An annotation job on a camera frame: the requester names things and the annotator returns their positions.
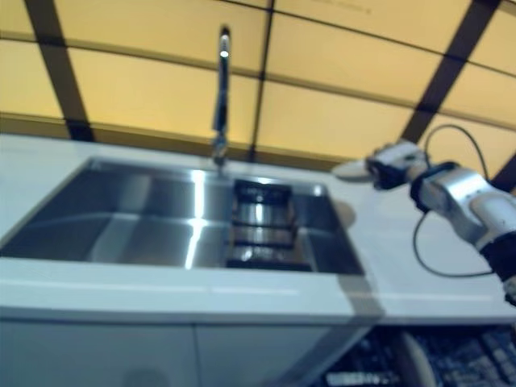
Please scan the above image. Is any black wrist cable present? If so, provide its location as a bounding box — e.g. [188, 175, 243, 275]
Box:
[412, 123, 497, 278]

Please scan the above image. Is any black sink drain rack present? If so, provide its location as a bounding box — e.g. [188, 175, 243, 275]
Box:
[224, 178, 314, 272]

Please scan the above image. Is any cream ceramic plate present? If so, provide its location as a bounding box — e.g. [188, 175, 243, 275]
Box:
[396, 331, 439, 387]
[331, 158, 377, 182]

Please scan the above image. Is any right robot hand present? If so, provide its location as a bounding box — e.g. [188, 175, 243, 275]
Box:
[364, 139, 429, 191]

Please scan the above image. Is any wide white cabinet door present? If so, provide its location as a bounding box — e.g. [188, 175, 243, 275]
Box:
[0, 319, 199, 387]

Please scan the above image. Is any stainless steel sink basin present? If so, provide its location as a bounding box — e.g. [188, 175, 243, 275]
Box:
[0, 156, 368, 278]

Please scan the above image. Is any chrome gooseneck kitchen faucet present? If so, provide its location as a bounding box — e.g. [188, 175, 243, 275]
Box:
[210, 25, 235, 169]

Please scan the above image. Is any black wire dishwasher rack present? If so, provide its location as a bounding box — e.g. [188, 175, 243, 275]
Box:
[321, 325, 516, 387]

